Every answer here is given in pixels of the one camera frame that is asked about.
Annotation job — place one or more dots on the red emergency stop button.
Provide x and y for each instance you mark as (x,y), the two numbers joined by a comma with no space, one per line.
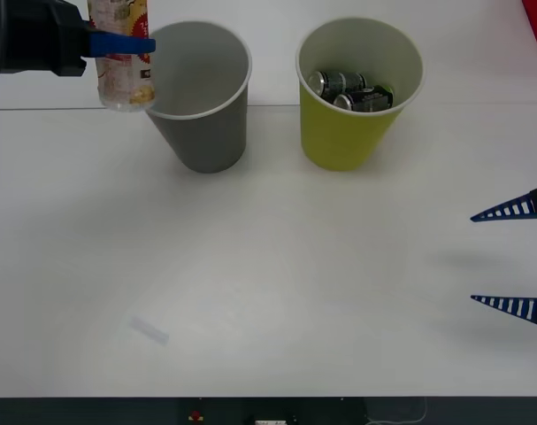
(196,416)

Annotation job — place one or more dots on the clear bottle with red cap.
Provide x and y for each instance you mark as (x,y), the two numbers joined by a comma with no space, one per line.
(122,82)

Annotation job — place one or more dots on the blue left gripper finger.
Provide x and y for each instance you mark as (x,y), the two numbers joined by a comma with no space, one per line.
(117,44)

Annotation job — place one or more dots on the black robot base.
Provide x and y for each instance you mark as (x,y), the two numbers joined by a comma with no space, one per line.
(95,411)

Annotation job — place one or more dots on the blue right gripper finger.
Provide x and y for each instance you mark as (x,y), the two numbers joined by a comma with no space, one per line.
(527,207)
(527,309)

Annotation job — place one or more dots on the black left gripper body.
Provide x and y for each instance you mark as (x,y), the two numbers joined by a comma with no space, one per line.
(33,40)

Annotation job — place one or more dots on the grey plastic waste bin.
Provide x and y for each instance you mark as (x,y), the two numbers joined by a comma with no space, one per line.
(206,137)

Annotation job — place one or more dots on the yellow-green plastic waste bin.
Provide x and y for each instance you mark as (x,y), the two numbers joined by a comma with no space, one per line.
(339,137)

